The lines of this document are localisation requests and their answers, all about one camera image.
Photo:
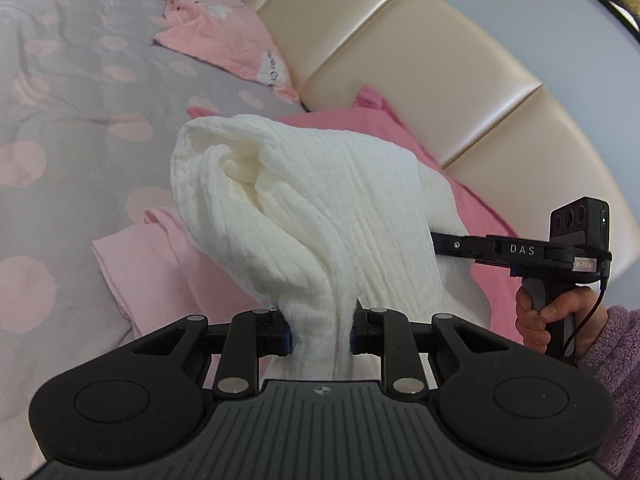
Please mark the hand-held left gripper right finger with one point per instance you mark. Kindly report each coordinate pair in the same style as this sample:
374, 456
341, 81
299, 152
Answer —
354, 335

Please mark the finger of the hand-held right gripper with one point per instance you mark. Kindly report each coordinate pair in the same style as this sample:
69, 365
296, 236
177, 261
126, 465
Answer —
460, 246

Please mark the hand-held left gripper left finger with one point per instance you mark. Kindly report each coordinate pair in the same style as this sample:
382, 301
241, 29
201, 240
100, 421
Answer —
286, 337

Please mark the white muslin garment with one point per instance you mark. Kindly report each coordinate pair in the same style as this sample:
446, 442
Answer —
310, 210

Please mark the person's right forearm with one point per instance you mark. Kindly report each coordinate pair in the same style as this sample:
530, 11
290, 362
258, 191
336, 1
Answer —
620, 370

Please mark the person's right hand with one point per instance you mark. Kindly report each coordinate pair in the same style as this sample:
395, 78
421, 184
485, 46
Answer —
575, 305

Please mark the magenta pillow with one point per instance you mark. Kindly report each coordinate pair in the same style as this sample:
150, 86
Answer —
477, 205

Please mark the light pink folded garment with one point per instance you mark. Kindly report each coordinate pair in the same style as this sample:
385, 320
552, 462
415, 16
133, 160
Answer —
150, 270

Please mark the beige padded headboard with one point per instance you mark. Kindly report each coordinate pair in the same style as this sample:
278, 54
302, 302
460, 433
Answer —
400, 50

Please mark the pink printed pillow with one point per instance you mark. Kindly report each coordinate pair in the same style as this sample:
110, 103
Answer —
220, 35

